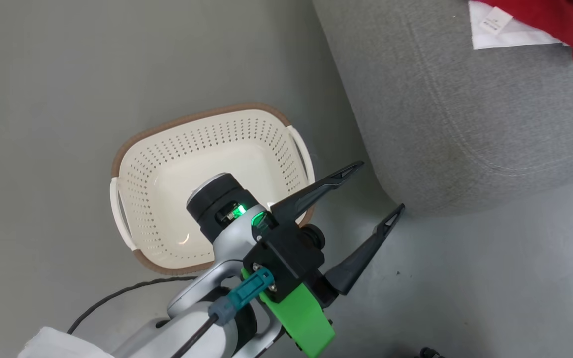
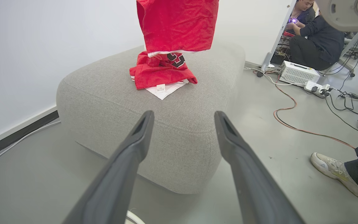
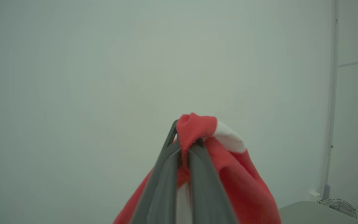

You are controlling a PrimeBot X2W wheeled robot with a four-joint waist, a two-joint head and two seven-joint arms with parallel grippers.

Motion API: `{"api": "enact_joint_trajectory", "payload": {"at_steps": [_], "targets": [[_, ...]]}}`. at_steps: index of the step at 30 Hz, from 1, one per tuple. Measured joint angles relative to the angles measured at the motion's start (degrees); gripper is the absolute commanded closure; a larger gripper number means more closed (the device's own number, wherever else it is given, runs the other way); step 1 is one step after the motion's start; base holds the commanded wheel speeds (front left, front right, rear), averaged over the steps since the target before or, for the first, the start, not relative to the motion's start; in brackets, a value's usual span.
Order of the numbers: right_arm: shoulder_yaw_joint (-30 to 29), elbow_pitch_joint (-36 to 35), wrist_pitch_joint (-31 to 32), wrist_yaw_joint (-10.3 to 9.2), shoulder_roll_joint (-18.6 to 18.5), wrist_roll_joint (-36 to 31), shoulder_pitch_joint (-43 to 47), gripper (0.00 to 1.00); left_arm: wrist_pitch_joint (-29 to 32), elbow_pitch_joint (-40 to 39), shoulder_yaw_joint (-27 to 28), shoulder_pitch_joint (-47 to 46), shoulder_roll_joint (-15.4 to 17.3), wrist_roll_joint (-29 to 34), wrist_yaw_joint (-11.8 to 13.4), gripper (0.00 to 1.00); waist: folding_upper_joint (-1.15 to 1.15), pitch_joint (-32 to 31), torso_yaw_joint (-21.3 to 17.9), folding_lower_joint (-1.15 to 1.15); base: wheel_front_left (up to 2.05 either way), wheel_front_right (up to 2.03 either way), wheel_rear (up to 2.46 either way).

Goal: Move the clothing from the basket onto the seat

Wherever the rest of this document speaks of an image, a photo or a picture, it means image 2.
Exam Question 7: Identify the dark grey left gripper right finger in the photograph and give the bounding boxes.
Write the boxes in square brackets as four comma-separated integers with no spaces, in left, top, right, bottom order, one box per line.
[214,111,306,224]

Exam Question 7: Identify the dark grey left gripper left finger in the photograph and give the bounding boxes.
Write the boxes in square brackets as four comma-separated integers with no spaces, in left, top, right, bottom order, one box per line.
[62,110,155,224]

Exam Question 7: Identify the red white basketball jersey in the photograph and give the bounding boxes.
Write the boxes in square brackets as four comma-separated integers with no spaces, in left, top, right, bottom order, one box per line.
[129,0,220,100]

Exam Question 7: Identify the grey fabric seat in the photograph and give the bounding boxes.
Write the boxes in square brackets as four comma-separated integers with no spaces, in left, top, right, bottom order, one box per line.
[56,40,246,195]

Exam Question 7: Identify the beige sneaker with laces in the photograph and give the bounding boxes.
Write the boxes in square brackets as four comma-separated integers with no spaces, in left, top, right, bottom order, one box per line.
[310,152,358,201]

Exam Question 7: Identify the black baseboard strip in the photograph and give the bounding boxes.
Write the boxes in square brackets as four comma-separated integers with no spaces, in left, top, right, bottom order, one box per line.
[0,110,59,163]

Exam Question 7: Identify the white power strip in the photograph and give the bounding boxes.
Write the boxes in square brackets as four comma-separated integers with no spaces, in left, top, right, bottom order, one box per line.
[304,81,332,99]

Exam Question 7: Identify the white vented equipment box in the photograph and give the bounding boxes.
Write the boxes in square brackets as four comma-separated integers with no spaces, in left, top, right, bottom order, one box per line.
[278,60,321,85]

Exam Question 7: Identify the white partition panel leg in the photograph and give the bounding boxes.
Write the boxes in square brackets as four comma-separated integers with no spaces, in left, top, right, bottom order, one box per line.
[260,0,298,72]

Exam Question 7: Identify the seated person in dark clothes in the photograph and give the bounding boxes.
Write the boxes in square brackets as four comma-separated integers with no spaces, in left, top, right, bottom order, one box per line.
[286,15,346,72]

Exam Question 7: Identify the grey table stand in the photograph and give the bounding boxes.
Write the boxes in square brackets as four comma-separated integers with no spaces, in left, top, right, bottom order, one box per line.
[320,30,358,78]

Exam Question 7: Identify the red floor cable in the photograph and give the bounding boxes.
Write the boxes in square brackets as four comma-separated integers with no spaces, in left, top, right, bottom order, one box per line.
[255,70,357,149]

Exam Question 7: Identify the white floor cable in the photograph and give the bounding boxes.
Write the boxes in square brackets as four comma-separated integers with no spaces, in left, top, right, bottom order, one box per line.
[0,120,62,167]

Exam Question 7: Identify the black floor cables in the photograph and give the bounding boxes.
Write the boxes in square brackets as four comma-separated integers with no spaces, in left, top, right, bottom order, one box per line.
[324,90,358,135]

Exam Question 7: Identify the electronics pile with wires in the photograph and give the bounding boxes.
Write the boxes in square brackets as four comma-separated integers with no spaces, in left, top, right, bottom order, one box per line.
[271,30,294,66]

